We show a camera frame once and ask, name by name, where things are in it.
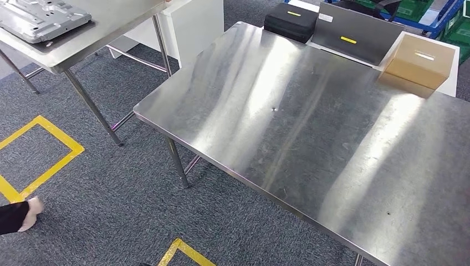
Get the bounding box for grey metal plate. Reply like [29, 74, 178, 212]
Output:
[0, 0, 93, 44]

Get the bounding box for black box with yellow label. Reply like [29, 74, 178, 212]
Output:
[263, 3, 318, 44]

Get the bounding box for standing person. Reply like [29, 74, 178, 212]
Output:
[0, 196, 45, 236]

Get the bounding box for yellow floor tape square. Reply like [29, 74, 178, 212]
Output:
[157, 238, 217, 266]
[0, 115, 85, 204]

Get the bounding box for stainless steel workbench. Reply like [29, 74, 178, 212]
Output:
[133, 21, 470, 266]

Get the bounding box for grey panel with yellow label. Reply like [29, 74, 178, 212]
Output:
[311, 2, 405, 66]

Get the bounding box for green plastic crate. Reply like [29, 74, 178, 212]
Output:
[396, 0, 435, 23]
[438, 7, 470, 64]

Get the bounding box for blue metal shelf rack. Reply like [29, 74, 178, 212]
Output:
[380, 0, 466, 39]

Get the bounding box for white cabinet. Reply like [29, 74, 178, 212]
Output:
[108, 0, 461, 98]

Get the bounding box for stainless steel table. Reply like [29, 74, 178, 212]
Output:
[0, 0, 173, 147]

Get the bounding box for tan cardboard box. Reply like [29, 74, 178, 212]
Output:
[384, 34, 456, 91]

